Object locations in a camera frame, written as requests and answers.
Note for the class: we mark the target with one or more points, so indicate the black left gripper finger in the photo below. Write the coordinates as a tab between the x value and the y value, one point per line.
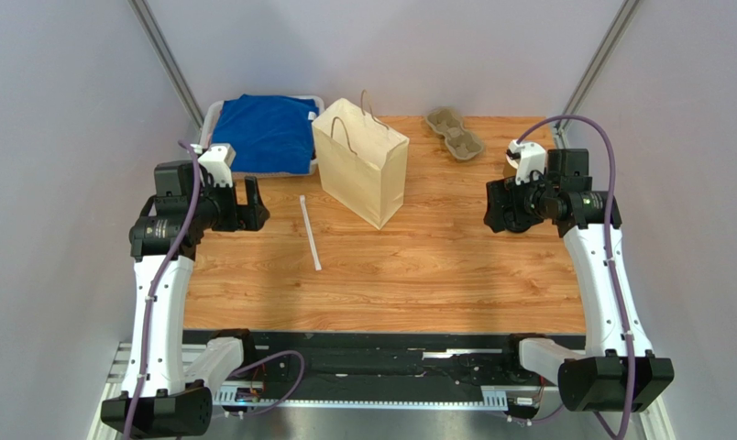
254	214
252	191

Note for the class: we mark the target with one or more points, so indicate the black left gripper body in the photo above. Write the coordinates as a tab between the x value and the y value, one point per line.
227	207

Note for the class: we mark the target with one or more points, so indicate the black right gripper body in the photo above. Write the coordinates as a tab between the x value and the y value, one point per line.
505	205

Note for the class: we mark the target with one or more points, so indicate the pulp cardboard cup carrier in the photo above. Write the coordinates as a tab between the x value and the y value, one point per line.
449	124

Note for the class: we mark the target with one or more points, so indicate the paper coffee cup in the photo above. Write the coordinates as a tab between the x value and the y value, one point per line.
510	167

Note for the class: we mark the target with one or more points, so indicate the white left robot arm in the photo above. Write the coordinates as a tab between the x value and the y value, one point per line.
161	396

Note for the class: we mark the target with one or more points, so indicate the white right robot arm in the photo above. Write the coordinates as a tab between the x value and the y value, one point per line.
618	368

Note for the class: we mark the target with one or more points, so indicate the kraft paper takeout bag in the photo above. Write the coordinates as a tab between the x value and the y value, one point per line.
362	162

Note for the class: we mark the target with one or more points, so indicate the white wrapped straw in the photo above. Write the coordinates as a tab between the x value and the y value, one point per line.
310	234

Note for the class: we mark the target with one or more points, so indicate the blue folded cloth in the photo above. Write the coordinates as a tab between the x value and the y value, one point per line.
265	134

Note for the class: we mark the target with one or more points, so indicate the white plastic basket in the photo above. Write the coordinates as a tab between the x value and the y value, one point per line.
213	122

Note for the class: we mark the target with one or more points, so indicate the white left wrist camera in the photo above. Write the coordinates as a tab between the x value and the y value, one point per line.
217	161

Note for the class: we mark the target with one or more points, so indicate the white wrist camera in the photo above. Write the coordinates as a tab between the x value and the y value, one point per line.
217	161
527	158

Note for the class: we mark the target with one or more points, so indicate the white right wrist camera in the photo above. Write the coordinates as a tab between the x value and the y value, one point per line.
527	158

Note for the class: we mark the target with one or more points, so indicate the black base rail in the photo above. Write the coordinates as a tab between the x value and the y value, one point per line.
466	372

